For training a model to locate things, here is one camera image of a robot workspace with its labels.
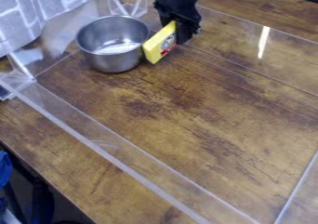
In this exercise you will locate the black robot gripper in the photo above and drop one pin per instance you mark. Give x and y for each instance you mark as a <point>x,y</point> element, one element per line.
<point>181,11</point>

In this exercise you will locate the yellow butter block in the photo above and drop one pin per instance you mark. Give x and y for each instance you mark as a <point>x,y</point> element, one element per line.
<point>160,43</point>

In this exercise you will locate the stainless steel bowl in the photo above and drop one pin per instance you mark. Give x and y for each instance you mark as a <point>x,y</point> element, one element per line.
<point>111,42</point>

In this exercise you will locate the grey white patterned cloth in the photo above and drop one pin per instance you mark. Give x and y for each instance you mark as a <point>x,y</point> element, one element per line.
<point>22,18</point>

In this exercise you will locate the blue object at edge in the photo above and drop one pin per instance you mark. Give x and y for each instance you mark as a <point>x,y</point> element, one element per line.
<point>5,168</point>

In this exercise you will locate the clear acrylic corner bracket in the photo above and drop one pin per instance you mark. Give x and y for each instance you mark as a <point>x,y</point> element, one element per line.
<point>133,8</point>

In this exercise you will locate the clear acrylic barrier wall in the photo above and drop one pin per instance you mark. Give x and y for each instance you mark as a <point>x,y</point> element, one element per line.
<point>196,202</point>

